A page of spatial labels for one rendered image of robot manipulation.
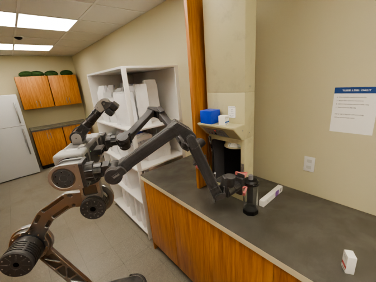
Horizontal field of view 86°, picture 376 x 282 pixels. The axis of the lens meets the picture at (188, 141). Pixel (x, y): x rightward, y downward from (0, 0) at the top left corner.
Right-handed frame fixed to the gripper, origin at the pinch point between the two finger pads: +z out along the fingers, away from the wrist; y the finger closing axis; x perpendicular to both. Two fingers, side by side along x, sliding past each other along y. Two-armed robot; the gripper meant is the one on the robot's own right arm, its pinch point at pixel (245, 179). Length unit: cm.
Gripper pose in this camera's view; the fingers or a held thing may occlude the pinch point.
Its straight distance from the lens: 130.2
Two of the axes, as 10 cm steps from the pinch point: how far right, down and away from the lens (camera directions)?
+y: -0.8, -9.6, -2.8
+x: -6.6, -1.6, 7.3
